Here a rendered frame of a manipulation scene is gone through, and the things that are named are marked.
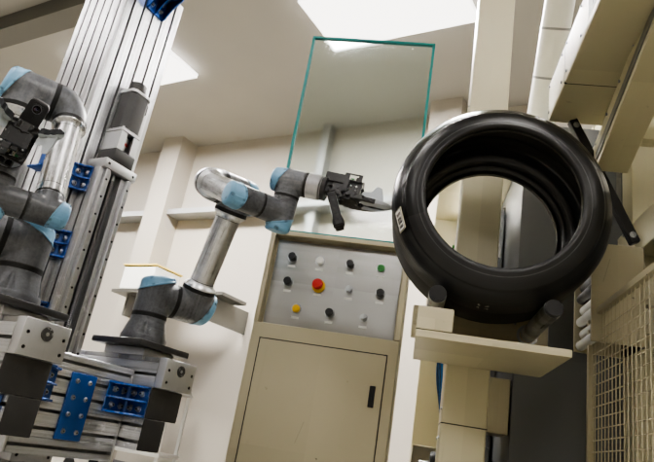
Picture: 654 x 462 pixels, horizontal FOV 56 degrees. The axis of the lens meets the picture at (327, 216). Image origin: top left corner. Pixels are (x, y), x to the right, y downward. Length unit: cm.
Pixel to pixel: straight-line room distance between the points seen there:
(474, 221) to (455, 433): 66
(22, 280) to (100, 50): 92
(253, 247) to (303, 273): 407
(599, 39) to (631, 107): 22
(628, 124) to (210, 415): 503
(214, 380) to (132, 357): 425
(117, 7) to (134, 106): 40
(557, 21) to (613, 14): 100
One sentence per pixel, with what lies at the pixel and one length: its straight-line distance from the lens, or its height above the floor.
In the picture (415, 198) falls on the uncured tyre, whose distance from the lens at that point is 165.
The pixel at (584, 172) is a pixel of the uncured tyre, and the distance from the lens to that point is 174.
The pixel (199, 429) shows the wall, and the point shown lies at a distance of 632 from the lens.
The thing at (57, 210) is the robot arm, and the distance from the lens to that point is 172.
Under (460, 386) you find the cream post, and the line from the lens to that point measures 192.
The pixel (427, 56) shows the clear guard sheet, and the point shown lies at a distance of 282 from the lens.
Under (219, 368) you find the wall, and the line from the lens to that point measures 630.
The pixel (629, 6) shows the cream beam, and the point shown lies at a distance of 179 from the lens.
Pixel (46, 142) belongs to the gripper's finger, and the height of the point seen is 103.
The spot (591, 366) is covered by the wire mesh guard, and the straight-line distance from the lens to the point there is 201.
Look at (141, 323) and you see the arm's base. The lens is 210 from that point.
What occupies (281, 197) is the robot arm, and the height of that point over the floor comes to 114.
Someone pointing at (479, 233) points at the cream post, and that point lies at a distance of 204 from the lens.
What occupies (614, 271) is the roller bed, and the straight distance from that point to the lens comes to 201.
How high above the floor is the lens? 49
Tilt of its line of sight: 21 degrees up
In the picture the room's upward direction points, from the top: 10 degrees clockwise
